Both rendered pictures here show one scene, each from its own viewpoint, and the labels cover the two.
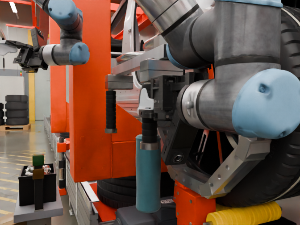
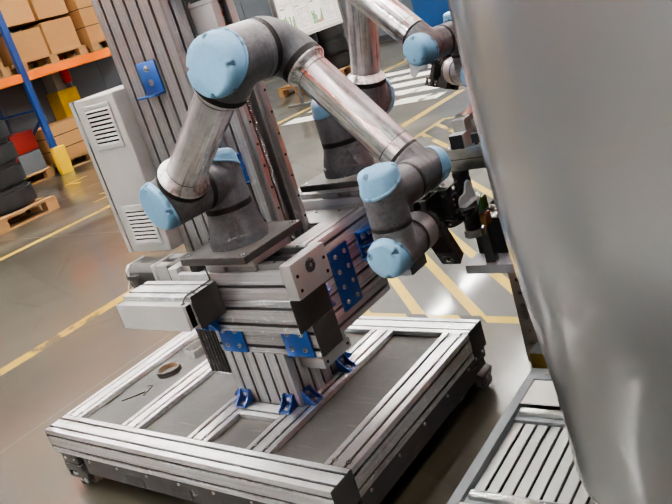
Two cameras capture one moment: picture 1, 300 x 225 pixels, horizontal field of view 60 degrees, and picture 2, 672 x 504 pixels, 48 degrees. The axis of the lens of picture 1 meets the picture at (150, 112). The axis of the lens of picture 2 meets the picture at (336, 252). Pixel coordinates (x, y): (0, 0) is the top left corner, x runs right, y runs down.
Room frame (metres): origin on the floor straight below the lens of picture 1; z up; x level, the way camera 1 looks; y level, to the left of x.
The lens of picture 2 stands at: (-0.37, -1.20, 1.31)
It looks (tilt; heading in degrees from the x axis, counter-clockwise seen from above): 18 degrees down; 62
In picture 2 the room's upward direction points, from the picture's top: 17 degrees counter-clockwise
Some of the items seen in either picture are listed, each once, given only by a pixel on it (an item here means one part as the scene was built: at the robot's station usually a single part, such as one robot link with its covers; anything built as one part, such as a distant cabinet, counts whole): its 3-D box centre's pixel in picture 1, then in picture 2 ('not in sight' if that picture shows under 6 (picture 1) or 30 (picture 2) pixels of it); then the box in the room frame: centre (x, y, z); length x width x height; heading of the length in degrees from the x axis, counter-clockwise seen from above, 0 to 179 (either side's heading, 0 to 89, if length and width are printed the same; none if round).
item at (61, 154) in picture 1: (62, 166); not in sight; (2.23, 0.76, 0.30); 0.09 x 0.05 x 0.50; 23
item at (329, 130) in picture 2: not in sight; (335, 114); (0.74, 0.67, 0.98); 0.13 x 0.12 x 0.14; 8
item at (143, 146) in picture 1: (149, 114); (467, 200); (0.59, 0.00, 0.83); 0.04 x 0.04 x 0.16
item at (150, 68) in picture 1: (161, 71); (469, 154); (0.60, -0.03, 0.93); 0.09 x 0.05 x 0.05; 113
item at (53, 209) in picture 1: (39, 196); (517, 239); (1.15, 0.50, 0.44); 0.43 x 0.17 x 0.03; 23
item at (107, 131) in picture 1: (110, 110); not in sight; (0.90, 0.14, 0.83); 0.04 x 0.04 x 0.16
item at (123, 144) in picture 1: (157, 134); not in sight; (1.30, -0.04, 0.69); 0.52 x 0.17 x 0.35; 113
